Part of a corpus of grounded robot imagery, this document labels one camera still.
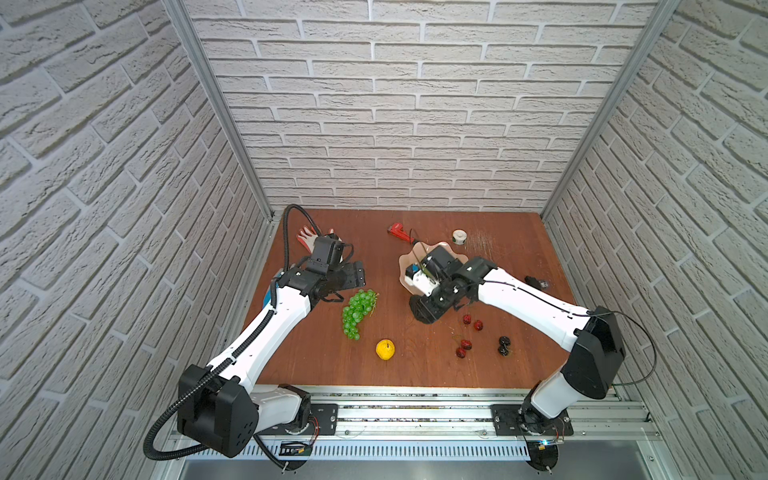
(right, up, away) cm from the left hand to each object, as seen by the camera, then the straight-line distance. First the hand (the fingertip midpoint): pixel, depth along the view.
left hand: (352, 269), depth 81 cm
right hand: (+21, -8, -2) cm, 23 cm away
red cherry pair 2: (+33, -23, +5) cm, 41 cm away
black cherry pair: (+44, -23, +3) cm, 50 cm away
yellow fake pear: (+9, -22, 0) cm, 24 cm away
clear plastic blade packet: (+62, -7, +17) cm, 65 cm away
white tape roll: (+37, +10, +29) cm, 48 cm away
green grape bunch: (+1, -12, +9) cm, 15 cm away
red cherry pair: (+38, -18, +8) cm, 43 cm away
